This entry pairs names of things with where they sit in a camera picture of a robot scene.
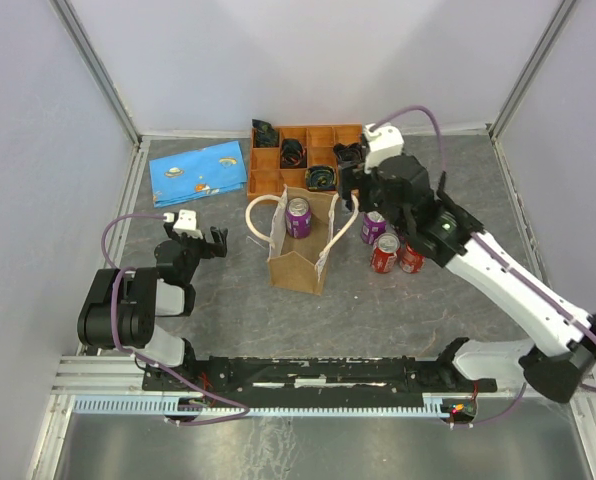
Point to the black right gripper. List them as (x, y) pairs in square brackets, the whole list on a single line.
[(352, 178)]

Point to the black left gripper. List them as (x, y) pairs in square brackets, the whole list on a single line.
[(211, 250)]

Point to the purple can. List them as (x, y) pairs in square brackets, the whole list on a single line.
[(298, 218), (374, 225)]

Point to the red can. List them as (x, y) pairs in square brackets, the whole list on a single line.
[(385, 253), (411, 262)]

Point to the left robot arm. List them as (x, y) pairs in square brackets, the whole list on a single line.
[(121, 309)]

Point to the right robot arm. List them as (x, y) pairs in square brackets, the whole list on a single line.
[(561, 349)]

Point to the dark rolled tie right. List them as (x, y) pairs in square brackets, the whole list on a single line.
[(342, 154)]

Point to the dark rolled tie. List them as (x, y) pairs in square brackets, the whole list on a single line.
[(292, 154), (264, 134), (321, 178), (342, 154)]

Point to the dark rolled tie bottom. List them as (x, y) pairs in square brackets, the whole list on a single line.
[(321, 178)]

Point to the blue patterned folded cloth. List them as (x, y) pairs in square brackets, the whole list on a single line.
[(195, 174)]

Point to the dark rolled tie middle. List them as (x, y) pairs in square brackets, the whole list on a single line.
[(292, 154)]

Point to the orange wooden compartment tray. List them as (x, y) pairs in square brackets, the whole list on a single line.
[(266, 175)]

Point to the dark rolled tie top left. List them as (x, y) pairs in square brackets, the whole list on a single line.
[(264, 134)]

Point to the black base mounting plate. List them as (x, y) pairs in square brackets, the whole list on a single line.
[(313, 383)]

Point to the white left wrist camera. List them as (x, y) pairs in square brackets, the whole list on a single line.
[(184, 222)]

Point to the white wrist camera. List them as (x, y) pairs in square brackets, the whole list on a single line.
[(380, 143), (184, 222)]

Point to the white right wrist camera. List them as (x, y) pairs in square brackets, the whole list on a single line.
[(380, 143)]

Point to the light blue cable duct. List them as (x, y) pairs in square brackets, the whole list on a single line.
[(173, 406)]

